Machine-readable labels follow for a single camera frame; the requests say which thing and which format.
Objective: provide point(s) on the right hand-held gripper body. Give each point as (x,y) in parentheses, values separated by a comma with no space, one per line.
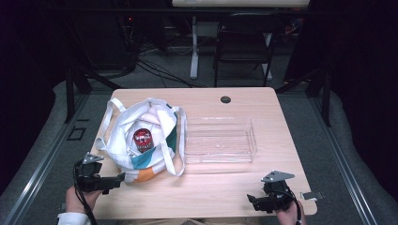
(278,192)

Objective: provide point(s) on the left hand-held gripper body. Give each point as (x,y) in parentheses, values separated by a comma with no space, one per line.
(89,176)

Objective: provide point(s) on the white teal orange tote bag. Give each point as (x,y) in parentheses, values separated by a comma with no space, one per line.
(147,137)

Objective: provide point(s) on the person's left hand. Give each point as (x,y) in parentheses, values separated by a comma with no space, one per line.
(78,200)

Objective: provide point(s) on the person's right hand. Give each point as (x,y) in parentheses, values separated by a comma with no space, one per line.
(289,216)

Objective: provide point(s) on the red can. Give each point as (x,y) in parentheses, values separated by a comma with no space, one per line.
(143,140)

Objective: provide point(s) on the clear plastic container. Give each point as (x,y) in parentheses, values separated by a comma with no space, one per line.
(219,140)

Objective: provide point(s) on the black metal stand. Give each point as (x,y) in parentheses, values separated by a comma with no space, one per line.
(72,90)
(325,93)

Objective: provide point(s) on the white desk leg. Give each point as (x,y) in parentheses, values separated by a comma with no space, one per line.
(194,56)

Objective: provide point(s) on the black folding chair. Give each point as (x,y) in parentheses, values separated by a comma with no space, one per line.
(244,37)

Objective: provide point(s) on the aluminium floor rail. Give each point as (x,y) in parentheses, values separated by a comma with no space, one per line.
(37,175)
(344,168)

